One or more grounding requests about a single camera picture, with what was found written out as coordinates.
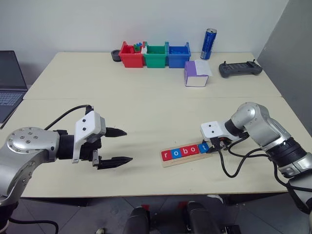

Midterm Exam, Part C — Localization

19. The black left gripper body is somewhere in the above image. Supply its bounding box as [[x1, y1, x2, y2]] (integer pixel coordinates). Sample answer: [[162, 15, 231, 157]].
[[79, 117, 108, 169]]

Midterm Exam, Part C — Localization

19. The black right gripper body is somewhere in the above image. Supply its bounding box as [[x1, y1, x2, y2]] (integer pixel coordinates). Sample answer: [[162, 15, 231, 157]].
[[209, 137, 231, 152]]

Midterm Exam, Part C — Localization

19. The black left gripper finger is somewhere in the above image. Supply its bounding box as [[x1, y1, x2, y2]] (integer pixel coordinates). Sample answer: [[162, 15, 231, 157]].
[[97, 156, 134, 171], [105, 126, 128, 138]]

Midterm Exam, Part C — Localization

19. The wooden letter tray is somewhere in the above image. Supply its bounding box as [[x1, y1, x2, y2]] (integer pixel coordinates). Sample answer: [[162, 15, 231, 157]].
[[160, 141, 213, 169]]

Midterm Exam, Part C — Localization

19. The dark rounded shape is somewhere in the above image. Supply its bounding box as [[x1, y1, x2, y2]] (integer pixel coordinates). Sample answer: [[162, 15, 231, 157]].
[[185, 201, 216, 234], [123, 206, 151, 234]]

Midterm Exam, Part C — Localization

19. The red plastic bin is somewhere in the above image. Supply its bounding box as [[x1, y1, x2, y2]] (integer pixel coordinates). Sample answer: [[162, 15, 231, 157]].
[[118, 40, 144, 68]]

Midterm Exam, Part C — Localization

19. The purple and white tissue box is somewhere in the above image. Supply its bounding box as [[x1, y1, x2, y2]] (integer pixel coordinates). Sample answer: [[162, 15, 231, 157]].
[[184, 60, 215, 88]]

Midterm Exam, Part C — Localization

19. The black round holder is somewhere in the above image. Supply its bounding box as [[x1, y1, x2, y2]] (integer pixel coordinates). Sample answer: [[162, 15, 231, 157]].
[[111, 49, 122, 63]]

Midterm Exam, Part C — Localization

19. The grey handheld controller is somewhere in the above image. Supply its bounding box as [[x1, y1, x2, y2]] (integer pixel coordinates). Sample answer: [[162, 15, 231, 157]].
[[218, 60, 263, 78]]

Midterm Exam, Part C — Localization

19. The green plastic bin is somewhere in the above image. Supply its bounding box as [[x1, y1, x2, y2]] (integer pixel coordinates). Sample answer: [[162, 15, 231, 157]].
[[142, 44, 169, 68]]

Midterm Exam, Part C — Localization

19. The blue plastic bin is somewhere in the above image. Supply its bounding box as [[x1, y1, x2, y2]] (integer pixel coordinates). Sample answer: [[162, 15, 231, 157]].
[[165, 41, 192, 69]]

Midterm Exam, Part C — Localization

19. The blue drink can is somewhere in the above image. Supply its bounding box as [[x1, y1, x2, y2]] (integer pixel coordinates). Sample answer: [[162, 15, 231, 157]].
[[200, 28, 217, 60]]

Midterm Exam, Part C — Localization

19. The dark grey laptop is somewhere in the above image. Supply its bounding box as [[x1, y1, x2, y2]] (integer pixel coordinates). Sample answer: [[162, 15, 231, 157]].
[[0, 50, 29, 124]]

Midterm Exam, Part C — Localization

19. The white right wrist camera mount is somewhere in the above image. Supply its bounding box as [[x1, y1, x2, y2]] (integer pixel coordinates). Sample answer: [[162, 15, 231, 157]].
[[200, 121, 231, 142]]

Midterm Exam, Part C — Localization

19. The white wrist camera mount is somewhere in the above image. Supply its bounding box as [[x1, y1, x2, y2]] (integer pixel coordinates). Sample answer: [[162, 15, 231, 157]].
[[200, 121, 231, 142], [72, 111, 107, 164]]

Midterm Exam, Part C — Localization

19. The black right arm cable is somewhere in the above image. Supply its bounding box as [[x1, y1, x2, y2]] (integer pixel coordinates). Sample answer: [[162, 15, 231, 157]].
[[218, 140, 269, 178]]

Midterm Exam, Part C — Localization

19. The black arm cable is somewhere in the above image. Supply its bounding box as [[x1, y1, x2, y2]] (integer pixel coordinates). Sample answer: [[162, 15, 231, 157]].
[[44, 104, 95, 131], [218, 140, 269, 178]]

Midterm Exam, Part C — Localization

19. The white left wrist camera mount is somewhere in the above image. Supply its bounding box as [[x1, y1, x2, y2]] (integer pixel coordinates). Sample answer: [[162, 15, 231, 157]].
[[72, 111, 107, 164]]

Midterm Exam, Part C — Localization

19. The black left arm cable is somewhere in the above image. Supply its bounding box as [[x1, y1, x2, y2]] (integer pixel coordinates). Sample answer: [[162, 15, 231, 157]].
[[44, 104, 95, 131]]

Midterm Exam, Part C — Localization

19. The black cable under table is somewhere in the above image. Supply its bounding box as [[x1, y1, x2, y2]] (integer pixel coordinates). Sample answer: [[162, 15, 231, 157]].
[[8, 217, 59, 234]]

